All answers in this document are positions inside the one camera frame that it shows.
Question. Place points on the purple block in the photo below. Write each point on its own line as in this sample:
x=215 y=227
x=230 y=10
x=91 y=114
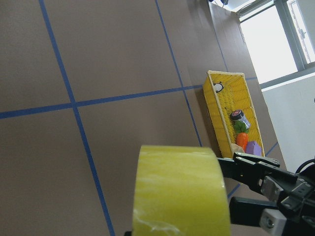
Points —
x=253 y=148

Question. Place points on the orange toy carrot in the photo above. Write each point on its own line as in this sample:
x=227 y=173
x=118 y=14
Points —
x=242 y=137

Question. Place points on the toy croissant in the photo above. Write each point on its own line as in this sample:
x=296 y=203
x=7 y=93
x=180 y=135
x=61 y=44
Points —
x=237 y=148

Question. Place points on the window frame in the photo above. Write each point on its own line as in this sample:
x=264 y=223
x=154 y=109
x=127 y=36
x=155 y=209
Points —
x=278 y=41

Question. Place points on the yellow tape roll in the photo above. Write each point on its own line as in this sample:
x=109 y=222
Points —
x=179 y=191

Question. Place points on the small black lidded jar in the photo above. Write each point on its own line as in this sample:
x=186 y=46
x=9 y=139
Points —
x=238 y=115

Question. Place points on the toy panda figure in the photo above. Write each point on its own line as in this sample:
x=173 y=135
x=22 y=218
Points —
x=218 y=87

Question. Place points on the yellow woven basket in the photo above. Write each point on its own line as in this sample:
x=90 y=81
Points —
x=235 y=95

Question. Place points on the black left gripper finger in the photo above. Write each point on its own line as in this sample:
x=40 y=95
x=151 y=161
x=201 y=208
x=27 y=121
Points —
x=257 y=213
x=262 y=175

